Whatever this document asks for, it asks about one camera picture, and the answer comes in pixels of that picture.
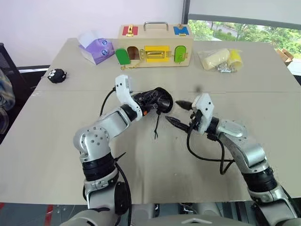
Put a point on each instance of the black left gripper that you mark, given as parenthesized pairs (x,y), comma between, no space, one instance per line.
(143,100)

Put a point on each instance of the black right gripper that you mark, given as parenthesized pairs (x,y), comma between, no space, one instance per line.
(195,121)

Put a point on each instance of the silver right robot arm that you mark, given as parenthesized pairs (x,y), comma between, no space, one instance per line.
(249,153)

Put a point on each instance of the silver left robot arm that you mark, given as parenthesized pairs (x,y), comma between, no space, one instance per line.
(103,127)

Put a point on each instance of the yellow plastic cup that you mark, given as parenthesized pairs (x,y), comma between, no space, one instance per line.
(235,58)

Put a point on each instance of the wooden lock activity box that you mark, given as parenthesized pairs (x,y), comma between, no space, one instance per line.
(155,40)

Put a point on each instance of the pile of metal screws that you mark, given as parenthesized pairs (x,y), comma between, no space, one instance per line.
(225,68)

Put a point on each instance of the cream foam roll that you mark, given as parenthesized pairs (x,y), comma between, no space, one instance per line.
(215,58)

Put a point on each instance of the clear plastic bag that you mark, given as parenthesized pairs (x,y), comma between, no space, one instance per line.
(219,60)

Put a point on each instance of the purple tissue box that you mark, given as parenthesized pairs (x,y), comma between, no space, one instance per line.
(96,50)

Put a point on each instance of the black plush ball toy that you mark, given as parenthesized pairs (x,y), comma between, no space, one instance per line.
(56,75)

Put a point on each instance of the grey robot torso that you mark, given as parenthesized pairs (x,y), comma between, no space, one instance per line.
(195,221)

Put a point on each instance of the brown cardboard box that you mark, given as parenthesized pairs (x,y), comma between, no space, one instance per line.
(285,54)

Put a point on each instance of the white roller window blind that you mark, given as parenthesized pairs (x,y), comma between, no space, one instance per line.
(247,10)

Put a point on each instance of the black chair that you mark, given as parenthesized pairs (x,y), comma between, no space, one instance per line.
(16,77)

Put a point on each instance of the blue patterned cloth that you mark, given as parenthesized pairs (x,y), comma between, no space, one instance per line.
(5,89)

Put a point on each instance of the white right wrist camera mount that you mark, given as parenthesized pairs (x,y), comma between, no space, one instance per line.
(204,108)

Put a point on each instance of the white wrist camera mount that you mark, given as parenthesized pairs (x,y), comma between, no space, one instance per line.
(123,90)
(204,108)

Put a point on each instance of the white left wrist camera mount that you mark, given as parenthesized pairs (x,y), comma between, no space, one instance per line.
(123,90)

